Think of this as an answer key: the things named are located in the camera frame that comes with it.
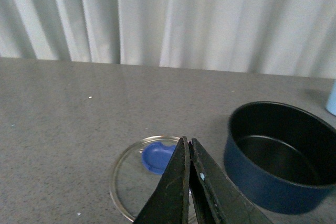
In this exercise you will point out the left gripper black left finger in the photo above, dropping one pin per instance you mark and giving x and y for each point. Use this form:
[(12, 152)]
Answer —
[(169, 201)]

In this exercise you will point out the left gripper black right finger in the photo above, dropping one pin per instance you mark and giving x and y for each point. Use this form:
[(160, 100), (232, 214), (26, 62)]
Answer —
[(215, 198)]

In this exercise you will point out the glass lid with blue knob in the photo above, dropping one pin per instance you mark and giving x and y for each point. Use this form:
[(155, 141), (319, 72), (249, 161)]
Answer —
[(137, 173)]

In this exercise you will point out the light blue plastic cup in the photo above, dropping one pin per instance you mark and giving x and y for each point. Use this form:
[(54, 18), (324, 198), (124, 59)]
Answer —
[(331, 102)]

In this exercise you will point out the white pleated curtain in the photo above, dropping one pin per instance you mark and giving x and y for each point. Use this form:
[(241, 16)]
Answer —
[(286, 37)]

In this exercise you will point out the dark blue saucepan with handle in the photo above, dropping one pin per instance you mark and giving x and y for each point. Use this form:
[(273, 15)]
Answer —
[(282, 158)]

